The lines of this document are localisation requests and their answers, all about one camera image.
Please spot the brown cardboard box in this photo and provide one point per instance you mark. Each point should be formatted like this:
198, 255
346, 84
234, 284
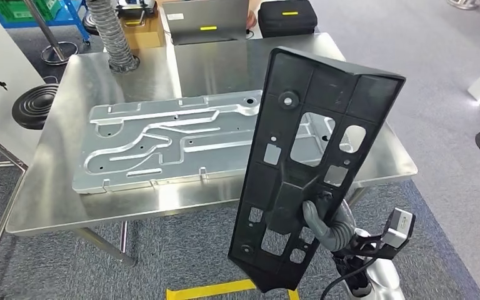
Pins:
144, 39

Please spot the stamped silver metal panel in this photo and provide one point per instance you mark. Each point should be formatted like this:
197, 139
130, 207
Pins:
223, 157

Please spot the black plastic plate part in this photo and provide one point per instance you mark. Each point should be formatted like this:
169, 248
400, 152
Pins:
331, 91

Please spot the chrome stand base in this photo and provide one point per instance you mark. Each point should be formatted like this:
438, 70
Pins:
463, 4

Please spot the black device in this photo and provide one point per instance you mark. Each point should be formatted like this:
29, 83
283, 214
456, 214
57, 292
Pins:
134, 8

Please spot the steel pole stand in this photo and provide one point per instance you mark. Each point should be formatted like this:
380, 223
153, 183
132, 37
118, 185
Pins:
49, 37

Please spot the yellow tape square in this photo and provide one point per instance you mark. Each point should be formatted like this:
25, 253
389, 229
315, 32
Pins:
211, 290

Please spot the black round stool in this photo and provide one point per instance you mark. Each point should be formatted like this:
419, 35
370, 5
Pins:
35, 107

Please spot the white cabinet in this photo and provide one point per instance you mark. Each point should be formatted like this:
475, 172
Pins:
16, 49

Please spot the blue cart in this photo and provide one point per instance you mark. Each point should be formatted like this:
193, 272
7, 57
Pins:
74, 16

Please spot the stainless steel workbench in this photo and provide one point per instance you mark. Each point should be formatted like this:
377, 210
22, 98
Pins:
58, 186

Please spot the grey laptop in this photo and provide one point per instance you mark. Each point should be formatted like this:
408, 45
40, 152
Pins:
207, 16

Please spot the green plastic bin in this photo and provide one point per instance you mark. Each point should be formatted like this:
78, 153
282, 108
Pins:
16, 10
49, 8

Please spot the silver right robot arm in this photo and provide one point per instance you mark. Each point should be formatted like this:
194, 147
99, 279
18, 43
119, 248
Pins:
343, 230

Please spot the black carry case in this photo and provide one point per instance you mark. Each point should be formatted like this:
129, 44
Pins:
285, 25

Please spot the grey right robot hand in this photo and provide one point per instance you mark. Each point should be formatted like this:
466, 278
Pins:
316, 225

